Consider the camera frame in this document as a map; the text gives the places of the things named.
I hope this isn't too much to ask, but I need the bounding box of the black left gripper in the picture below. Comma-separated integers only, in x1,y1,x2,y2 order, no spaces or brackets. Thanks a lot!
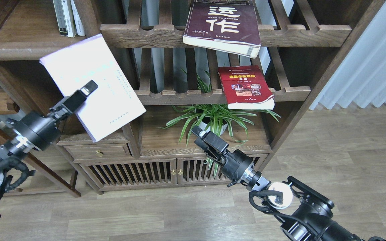
6,80,98,153

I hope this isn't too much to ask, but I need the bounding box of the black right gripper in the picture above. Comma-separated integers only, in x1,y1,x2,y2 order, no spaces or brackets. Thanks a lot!
191,126,255,188

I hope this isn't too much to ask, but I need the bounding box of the white lavender paperback book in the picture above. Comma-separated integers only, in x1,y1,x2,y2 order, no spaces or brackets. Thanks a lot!
40,34,146,142

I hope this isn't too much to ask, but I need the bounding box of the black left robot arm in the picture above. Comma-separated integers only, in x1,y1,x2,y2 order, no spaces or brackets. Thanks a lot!
0,80,98,218

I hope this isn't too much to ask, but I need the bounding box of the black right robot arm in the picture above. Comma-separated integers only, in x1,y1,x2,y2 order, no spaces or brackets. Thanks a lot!
192,126,361,241

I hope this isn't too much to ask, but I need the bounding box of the white plant pot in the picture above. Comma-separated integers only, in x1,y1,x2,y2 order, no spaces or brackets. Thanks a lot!
198,117,228,136

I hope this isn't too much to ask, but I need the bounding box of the green spider plant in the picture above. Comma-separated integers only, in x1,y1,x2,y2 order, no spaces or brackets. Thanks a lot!
159,69,281,178

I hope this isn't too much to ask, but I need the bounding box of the dark wooden bookshelf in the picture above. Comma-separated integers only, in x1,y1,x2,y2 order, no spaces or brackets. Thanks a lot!
0,0,384,194

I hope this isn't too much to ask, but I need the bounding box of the white upright book right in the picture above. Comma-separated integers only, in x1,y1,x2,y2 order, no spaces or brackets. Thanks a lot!
71,0,85,36

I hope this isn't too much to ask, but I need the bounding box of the white upright book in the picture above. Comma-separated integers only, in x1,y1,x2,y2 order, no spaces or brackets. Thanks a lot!
71,0,85,36
61,0,77,37

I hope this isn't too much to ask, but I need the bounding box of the red textbook with photos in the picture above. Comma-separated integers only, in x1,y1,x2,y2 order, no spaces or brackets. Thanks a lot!
218,65,275,110

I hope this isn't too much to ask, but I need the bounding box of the brass drawer knob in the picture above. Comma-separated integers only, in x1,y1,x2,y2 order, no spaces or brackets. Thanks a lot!
95,150,104,157

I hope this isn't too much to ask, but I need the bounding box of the grey upright book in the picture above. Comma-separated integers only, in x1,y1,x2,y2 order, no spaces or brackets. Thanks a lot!
53,0,68,36

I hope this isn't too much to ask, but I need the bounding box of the dark red Chinese book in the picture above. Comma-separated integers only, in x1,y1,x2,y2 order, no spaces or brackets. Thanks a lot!
183,0,261,58

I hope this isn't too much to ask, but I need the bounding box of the white pleated curtain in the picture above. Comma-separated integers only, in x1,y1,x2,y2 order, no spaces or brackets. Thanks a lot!
309,2,386,110

